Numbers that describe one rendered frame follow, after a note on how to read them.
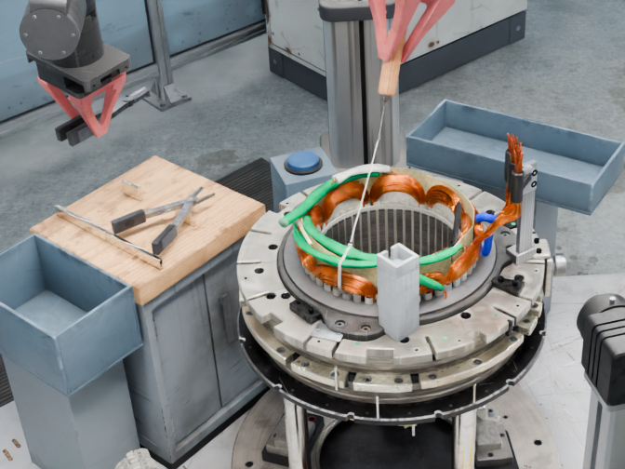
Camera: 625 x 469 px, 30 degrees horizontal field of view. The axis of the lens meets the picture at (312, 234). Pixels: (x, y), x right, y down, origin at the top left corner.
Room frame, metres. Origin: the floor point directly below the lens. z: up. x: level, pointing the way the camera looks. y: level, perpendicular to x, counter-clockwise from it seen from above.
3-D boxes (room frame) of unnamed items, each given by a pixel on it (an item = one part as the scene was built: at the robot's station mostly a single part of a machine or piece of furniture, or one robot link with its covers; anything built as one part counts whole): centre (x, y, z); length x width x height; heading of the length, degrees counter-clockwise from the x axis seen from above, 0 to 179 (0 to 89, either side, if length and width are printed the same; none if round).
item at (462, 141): (1.24, -0.26, 0.92); 0.25 x 0.11 x 0.28; 56
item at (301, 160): (1.27, 0.01, 1.04); 0.04 x 0.04 x 0.01
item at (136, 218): (1.09, 0.21, 1.09); 0.04 x 0.01 x 0.02; 122
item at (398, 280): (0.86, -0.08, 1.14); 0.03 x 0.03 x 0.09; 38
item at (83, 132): (1.12, 0.24, 1.19); 0.04 x 0.01 x 0.02; 137
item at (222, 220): (1.13, 0.19, 1.05); 0.20 x 0.19 x 0.02; 137
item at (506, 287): (0.91, -0.19, 1.10); 0.03 x 0.02 x 0.01; 58
